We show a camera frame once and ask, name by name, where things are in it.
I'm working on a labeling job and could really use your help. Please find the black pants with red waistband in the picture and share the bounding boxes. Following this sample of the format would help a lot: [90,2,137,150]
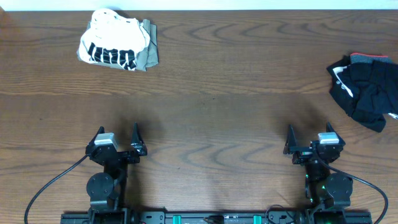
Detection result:
[349,53,397,133]

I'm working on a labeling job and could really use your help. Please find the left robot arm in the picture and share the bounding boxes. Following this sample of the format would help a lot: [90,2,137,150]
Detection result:
[85,123,147,224]

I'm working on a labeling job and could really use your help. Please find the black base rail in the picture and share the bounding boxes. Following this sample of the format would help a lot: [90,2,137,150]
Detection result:
[60,210,372,224]

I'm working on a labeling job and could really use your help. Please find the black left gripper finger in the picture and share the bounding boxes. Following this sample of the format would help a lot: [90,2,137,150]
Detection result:
[131,123,147,156]
[88,126,104,146]

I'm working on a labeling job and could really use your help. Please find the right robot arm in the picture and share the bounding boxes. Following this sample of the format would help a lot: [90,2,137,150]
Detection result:
[283,123,353,223]

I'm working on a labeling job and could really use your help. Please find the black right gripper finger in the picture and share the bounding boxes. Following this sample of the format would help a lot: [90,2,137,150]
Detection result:
[283,124,297,154]
[326,122,346,146]

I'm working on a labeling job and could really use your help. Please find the white shirt with black print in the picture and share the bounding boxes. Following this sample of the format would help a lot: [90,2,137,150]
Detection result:
[76,8,151,71]

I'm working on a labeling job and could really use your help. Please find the black and white garment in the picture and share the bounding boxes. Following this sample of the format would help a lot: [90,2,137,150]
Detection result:
[327,56,397,119]

